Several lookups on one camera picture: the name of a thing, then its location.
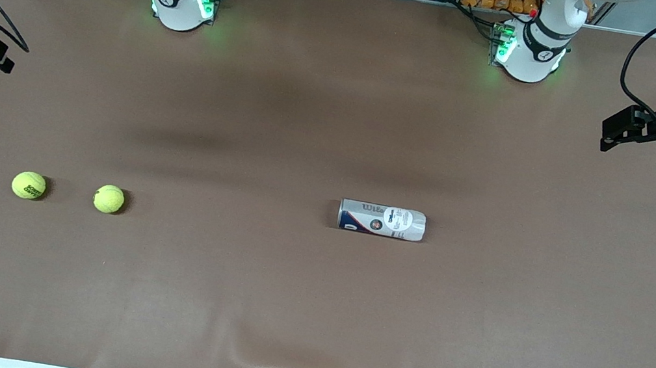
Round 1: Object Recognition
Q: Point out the yellow tennis ball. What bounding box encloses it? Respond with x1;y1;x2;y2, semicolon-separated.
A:
92;182;127;217
9;168;49;203

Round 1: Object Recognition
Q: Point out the clear tennis ball can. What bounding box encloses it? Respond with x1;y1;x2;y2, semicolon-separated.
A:
336;198;429;244

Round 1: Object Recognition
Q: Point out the brown table mat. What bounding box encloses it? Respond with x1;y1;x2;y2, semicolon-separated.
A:
0;0;656;368

